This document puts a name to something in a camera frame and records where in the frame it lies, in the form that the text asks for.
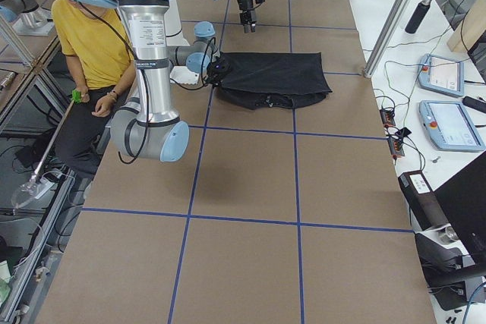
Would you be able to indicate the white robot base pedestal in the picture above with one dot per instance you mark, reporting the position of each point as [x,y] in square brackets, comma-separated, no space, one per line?
[175,37]

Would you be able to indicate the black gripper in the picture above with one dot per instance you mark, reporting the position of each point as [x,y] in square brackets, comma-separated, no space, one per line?
[215,74]
[244,4]

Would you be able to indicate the person in yellow shirt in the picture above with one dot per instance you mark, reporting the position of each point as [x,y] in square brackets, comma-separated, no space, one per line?
[94,44]

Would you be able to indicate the black water bottle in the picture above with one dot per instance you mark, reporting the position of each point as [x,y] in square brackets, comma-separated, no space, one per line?
[418,16]

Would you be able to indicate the black printed t-shirt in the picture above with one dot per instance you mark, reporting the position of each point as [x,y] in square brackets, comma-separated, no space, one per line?
[274,80]

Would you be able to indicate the green handled reacher stick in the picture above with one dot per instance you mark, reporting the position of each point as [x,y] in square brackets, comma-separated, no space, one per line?
[29,191]

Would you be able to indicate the far teach pendant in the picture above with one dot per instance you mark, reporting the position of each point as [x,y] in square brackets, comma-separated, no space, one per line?
[441,75]

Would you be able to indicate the near teach pendant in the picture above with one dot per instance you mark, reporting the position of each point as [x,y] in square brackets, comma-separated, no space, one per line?
[449,126]

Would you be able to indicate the aluminium frame post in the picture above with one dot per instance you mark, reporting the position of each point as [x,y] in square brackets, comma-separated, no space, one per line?
[385,36]

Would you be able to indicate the black box with label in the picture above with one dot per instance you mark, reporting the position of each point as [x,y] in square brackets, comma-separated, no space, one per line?
[421,199]

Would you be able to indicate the black monitor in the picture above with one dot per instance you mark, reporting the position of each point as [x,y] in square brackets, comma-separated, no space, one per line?
[462,199]

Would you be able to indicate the teach pendant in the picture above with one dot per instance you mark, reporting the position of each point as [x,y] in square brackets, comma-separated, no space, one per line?
[441,75]
[449,126]

